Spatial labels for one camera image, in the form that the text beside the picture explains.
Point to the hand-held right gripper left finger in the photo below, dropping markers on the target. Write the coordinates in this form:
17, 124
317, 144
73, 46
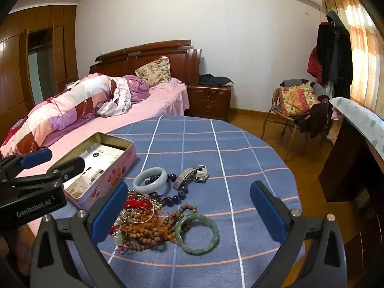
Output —
109, 211

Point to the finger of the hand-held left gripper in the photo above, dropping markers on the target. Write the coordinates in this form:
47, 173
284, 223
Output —
70, 168
37, 157

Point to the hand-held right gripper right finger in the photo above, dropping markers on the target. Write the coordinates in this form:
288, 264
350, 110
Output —
268, 213

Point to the pink tin box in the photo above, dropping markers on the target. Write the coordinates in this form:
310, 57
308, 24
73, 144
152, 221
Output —
120, 168

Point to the thin silver bangle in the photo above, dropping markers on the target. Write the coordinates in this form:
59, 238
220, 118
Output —
155, 210

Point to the pale jade bangle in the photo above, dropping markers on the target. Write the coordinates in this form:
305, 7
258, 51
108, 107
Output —
151, 171

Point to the green jade bangle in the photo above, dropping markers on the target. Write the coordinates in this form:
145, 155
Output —
196, 250

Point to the silver metal watch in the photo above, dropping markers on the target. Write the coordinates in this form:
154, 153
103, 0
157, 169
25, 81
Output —
183, 175

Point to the person's left hand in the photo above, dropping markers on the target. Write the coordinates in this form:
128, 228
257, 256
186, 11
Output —
22, 252

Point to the pale stone pendant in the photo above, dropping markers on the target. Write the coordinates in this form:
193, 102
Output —
119, 237

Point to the printed paper booklet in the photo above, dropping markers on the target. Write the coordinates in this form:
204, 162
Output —
102, 159

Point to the patchwork quilt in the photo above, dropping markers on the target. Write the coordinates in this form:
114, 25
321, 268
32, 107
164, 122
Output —
60, 108

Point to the round table blue plaid cloth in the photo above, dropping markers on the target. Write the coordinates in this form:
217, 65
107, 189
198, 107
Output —
210, 156

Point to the dark wooden desk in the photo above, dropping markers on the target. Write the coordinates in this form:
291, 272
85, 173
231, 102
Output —
345, 162

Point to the wooden wardrobe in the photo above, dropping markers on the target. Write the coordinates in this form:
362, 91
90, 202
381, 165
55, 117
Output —
12, 66

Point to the purple blanket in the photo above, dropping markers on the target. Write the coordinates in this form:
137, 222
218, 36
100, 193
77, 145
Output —
139, 91

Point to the dark garment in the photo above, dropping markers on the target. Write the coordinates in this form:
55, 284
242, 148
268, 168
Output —
315, 120

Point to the bed with pink sheet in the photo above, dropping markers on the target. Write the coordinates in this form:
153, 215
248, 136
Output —
156, 102

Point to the rattan chair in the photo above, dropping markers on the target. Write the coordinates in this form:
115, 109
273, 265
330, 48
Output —
275, 102

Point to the patchwork floral cushion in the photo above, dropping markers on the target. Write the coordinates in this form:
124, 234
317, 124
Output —
295, 99

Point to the wooden nightstand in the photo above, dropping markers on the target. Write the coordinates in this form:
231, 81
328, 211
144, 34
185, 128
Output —
210, 102

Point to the wooden headboard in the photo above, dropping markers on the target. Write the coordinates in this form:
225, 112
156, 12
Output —
132, 57

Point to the floral pillow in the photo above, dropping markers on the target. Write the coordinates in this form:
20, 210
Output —
153, 70

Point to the white patterned desk cover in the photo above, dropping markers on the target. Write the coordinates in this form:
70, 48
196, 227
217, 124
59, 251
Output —
360, 120

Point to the grey garment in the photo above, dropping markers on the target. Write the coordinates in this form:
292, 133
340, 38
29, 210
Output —
321, 90

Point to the dark folded clothes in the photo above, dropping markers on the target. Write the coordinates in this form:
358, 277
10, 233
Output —
214, 80

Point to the black hanging coat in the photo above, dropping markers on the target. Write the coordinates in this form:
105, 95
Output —
333, 57

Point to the patterned window curtain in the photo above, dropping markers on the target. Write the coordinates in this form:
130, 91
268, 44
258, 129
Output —
360, 51

